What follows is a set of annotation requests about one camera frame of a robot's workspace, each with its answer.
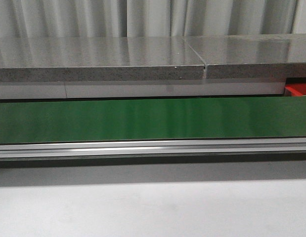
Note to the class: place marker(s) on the white panel under slabs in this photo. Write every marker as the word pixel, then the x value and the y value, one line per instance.
pixel 84 90

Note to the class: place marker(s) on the grey stone slab right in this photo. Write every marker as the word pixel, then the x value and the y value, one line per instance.
pixel 258 56

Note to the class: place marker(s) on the white pleated curtain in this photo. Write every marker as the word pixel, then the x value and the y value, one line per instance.
pixel 150 18

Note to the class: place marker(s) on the red plastic bin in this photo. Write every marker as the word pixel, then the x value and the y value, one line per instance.
pixel 295 89

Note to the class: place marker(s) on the grey stone slab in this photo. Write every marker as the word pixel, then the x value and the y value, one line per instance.
pixel 95 59
pixel 258 56

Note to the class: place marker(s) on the green conveyor belt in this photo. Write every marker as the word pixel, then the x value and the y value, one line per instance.
pixel 149 119

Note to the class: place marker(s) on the grey stone slab left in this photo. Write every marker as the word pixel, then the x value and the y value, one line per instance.
pixel 95 59

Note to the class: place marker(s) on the aluminium conveyor side rail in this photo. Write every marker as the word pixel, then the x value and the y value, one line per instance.
pixel 152 147

